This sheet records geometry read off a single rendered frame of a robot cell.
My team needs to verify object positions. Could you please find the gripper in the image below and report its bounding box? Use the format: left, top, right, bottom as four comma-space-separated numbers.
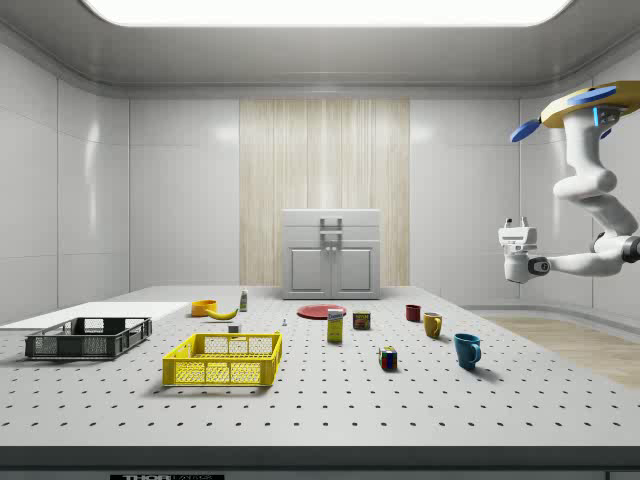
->
497, 215, 539, 255

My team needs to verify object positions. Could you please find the blue mug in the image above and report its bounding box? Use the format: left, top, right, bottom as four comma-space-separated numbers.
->
453, 333, 483, 372

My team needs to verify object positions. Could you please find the white cabinet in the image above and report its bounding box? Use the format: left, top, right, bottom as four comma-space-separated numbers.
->
281, 208, 384, 301

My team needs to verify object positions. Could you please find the yellow and white box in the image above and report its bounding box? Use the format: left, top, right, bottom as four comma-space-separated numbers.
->
327, 308, 347, 345

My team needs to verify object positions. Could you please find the red plate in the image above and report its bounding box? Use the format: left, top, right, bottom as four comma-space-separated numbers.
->
296, 304, 347, 321

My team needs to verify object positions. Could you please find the yellow basket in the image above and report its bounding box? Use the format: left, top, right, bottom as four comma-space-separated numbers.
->
162, 331, 284, 388

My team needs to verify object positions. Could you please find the dark grey basket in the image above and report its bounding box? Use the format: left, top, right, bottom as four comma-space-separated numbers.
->
24, 316, 154, 361

